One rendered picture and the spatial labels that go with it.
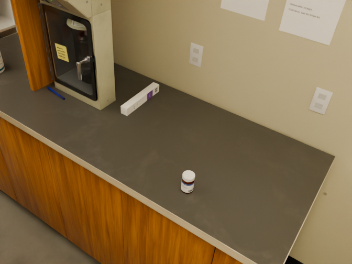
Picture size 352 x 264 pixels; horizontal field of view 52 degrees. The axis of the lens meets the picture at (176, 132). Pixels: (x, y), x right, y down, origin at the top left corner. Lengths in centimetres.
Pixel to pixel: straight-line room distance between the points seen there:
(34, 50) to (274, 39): 112
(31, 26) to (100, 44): 38
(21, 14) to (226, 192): 118
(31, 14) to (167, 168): 95
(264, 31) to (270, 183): 64
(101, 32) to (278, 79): 80
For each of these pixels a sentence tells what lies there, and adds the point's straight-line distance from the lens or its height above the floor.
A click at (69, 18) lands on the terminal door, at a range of 165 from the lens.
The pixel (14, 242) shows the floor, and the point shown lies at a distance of 251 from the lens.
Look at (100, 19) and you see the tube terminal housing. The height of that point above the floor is 139.
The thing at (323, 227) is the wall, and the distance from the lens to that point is 210.
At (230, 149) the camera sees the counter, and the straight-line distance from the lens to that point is 161.
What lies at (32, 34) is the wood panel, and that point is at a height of 123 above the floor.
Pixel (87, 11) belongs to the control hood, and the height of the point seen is 144.
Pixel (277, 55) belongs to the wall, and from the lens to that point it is 164.
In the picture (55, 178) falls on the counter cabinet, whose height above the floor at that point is 63.
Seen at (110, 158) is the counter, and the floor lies 94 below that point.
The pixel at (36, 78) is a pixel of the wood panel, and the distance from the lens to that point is 196.
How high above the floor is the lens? 199
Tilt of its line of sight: 39 degrees down
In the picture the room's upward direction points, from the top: 5 degrees clockwise
